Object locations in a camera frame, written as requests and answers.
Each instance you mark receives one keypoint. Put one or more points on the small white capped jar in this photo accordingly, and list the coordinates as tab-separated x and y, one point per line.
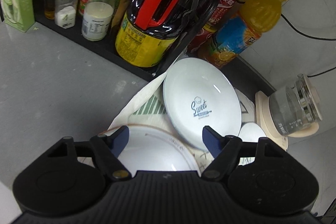
96	19

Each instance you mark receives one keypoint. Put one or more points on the red drink can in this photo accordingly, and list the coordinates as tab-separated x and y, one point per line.
202	36
222	8

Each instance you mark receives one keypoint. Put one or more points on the orange juice bottle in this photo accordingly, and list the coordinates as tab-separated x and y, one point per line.
253	18

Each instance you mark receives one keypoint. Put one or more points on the large white rimmed plate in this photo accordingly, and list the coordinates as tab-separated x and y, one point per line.
153	149

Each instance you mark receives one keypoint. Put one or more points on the white Sweet deep plate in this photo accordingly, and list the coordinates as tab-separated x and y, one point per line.
197	94

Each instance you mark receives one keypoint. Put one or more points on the lower red drink can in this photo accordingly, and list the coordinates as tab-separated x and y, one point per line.
202	36

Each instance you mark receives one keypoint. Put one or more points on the small white bakery plate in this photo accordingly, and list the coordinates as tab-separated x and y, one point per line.
251	132

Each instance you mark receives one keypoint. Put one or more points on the glass electric kettle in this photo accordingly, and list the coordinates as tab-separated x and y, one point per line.
295	110

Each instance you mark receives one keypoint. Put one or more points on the large soy sauce jug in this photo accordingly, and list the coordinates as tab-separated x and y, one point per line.
157	11

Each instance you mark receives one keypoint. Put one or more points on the black metal shelf rack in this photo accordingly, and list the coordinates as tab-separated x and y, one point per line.
137	54

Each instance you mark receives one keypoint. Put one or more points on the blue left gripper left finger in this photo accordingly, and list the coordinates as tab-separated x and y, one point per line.
111	142

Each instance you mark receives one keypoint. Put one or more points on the small glass salt shaker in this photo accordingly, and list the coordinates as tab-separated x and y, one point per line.
65	13

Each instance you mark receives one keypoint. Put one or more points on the upper red drink can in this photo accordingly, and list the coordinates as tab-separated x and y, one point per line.
222	8

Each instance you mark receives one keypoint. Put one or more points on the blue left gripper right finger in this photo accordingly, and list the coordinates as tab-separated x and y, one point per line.
216	143

